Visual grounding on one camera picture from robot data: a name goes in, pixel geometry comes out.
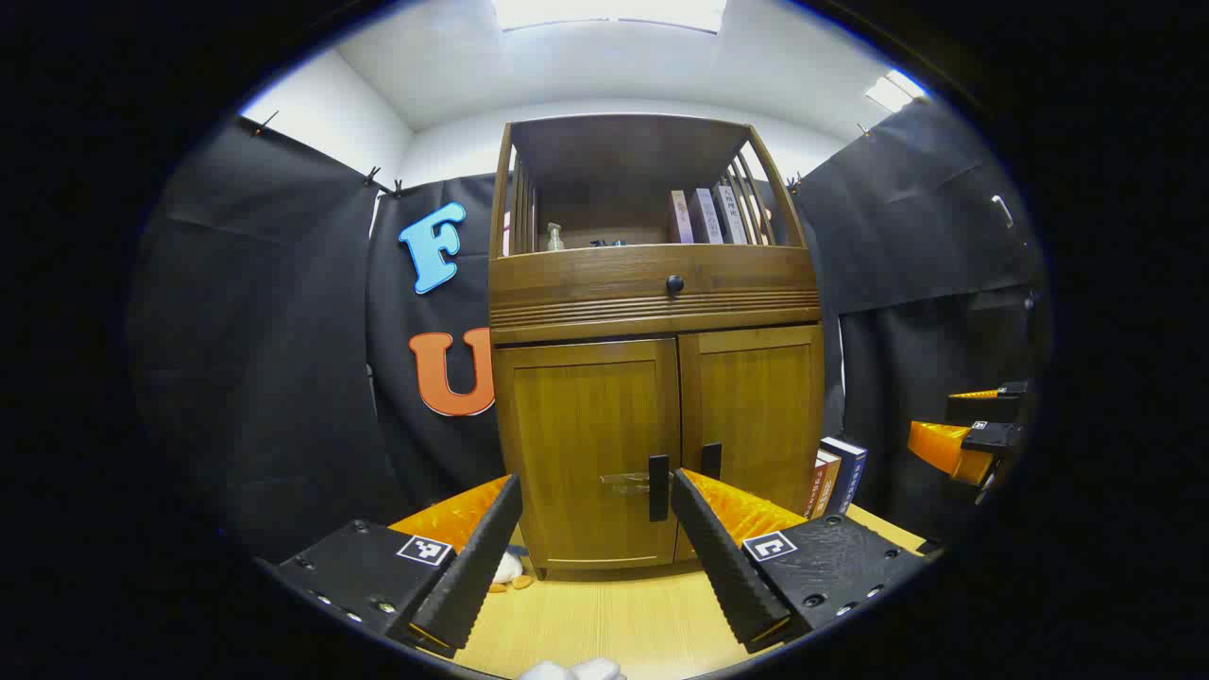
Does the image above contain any plush penguin toy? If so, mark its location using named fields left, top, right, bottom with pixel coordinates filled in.
left=488, top=545, right=536, bottom=594

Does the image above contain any wooden cabinet drawer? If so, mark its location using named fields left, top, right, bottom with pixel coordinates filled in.
left=488, top=244, right=821, bottom=333

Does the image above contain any dark blue book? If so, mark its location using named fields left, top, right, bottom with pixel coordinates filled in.
left=820, top=436, right=868, bottom=517

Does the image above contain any wooden double-door shoe cabinet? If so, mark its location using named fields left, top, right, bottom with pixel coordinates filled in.
left=486, top=113, right=826, bottom=579

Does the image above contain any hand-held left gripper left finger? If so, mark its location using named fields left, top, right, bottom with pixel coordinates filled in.
left=269, top=472, right=525, bottom=660

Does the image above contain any mauve spine book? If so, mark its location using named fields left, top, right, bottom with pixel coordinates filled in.
left=690, top=188, right=725, bottom=245

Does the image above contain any grey spine book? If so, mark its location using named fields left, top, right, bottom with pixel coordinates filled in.
left=713, top=184, right=750, bottom=245

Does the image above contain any ceiling light panel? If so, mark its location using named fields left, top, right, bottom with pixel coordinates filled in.
left=864, top=70, right=928, bottom=114

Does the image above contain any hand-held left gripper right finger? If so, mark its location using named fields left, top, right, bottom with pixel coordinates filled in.
left=669, top=467, right=931, bottom=655

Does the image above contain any tan book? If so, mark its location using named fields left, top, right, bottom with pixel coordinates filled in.
left=812, top=449, right=843, bottom=519

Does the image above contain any wooden cabinet door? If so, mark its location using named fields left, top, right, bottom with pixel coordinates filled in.
left=493, top=338, right=683, bottom=572
left=675, top=324, right=826, bottom=563

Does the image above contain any brown red book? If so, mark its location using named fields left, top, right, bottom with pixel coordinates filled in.
left=803, top=453, right=828, bottom=519

